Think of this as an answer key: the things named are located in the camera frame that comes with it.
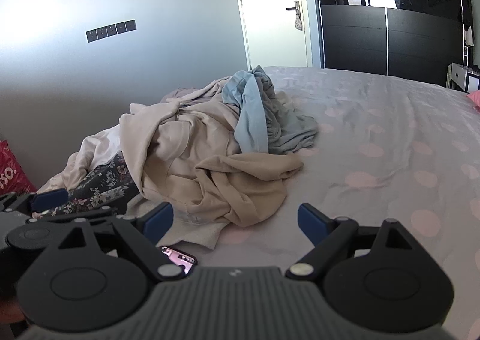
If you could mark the grey thin garment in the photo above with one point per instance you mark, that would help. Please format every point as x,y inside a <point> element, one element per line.
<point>288,126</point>

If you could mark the white door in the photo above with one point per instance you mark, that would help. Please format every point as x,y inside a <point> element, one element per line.
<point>270,6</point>

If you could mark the dark floral garment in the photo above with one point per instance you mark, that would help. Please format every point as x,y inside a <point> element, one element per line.
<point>101,179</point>

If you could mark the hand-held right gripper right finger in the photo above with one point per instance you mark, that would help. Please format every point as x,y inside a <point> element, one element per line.
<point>311,225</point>

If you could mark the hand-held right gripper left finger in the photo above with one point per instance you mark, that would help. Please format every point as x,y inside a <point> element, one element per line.
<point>159,222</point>

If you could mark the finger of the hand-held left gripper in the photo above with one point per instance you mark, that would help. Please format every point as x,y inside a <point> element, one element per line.
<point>67,214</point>
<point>48,200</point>

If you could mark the white side table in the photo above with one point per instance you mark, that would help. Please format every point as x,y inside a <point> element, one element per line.
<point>463,75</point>

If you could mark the smartphone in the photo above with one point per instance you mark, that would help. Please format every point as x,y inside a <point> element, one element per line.
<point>180,259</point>

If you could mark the dark wall switch panel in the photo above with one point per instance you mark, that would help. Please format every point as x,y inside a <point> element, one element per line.
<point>111,31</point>

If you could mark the black sliding wardrobe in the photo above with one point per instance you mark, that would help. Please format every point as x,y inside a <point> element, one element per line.
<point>375,36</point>

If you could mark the red plastic bag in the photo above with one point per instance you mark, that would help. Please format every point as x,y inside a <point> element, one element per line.
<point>9,171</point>

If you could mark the pale pink garment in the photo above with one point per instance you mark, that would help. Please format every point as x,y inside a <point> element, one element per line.
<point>180,92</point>

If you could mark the small hanging pouch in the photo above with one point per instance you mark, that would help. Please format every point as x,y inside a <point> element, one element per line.
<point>298,21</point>

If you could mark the polka dot bed sheet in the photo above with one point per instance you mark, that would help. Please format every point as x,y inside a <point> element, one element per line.
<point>375,137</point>

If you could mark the cream hoodie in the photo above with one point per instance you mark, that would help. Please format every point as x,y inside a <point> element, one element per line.
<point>180,145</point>

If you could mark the pink pillow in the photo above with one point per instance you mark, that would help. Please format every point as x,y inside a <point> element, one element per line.
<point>475,97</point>

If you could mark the light blue garment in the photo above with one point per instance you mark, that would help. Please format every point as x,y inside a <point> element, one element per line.
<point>251,115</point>

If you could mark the white cloth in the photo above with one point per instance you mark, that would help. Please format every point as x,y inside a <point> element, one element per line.
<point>93,149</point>

